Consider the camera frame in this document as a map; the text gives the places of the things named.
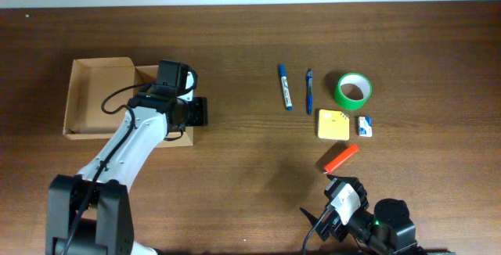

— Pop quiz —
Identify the brown cardboard box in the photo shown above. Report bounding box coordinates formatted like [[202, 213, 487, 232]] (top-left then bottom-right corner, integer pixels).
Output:
[[63, 58, 194, 149]]

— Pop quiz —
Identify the yellow sticky note pad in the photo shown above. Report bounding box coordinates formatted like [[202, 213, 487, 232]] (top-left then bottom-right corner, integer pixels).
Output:
[[317, 110, 350, 141]]

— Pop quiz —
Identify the orange lighter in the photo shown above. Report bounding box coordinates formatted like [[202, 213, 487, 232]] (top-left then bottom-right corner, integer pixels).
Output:
[[323, 144, 360, 174]]

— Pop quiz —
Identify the blue whiteboard marker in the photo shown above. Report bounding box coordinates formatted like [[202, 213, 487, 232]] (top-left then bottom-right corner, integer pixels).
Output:
[[278, 64, 293, 111]]

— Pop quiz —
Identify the small white blue box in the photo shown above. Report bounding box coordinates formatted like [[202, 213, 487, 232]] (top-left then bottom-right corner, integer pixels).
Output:
[[358, 116, 373, 138]]

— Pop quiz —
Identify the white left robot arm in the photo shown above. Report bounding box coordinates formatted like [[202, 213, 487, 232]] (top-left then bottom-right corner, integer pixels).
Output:
[[45, 97, 208, 254]]

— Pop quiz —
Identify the green tape roll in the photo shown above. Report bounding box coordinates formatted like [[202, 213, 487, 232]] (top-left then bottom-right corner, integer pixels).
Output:
[[333, 73, 373, 110]]

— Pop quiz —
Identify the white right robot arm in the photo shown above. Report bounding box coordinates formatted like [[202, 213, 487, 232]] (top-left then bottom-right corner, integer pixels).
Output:
[[301, 174, 450, 255]]

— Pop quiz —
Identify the blue ballpoint pen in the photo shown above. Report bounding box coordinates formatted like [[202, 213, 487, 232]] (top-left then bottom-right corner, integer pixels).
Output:
[[306, 69, 312, 115]]

